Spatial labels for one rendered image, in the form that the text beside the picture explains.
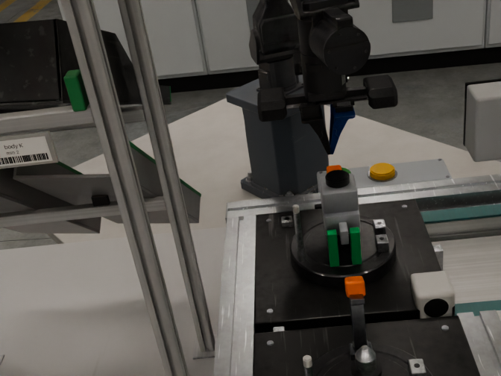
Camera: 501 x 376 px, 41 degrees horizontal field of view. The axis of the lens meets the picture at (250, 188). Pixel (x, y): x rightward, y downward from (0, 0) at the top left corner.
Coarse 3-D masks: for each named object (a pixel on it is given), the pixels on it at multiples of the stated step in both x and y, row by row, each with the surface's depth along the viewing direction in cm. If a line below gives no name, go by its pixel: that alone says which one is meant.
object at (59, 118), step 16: (16, 112) 57; (32, 112) 56; (48, 112) 56; (64, 112) 56; (80, 112) 56; (128, 112) 74; (0, 128) 57; (16, 128) 56; (32, 128) 56; (48, 128) 75; (64, 128) 75; (80, 128) 75
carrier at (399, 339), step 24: (264, 336) 78; (288, 336) 78; (312, 336) 77; (336, 336) 77; (384, 336) 76; (408, 336) 75; (432, 336) 75; (456, 336) 74; (264, 360) 75; (288, 360) 74; (312, 360) 74; (336, 360) 71; (360, 360) 63; (384, 360) 70; (408, 360) 68; (432, 360) 72; (456, 360) 71
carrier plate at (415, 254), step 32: (256, 224) 99; (416, 224) 93; (256, 256) 92; (288, 256) 91; (416, 256) 87; (256, 288) 86; (288, 288) 85; (320, 288) 84; (384, 288) 83; (256, 320) 81; (288, 320) 80; (320, 320) 80; (384, 320) 80
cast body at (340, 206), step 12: (324, 180) 84; (336, 180) 82; (348, 180) 83; (324, 192) 82; (336, 192) 82; (348, 192) 81; (324, 204) 82; (336, 204) 82; (348, 204) 82; (324, 216) 83; (336, 216) 83; (348, 216) 82; (336, 228) 83; (348, 228) 83; (348, 240) 82
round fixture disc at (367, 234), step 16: (320, 224) 93; (368, 224) 92; (304, 240) 90; (320, 240) 90; (368, 240) 88; (320, 256) 87; (368, 256) 85; (384, 256) 85; (304, 272) 85; (320, 272) 84; (336, 272) 83; (352, 272) 83; (368, 272) 83; (384, 272) 84; (336, 288) 84
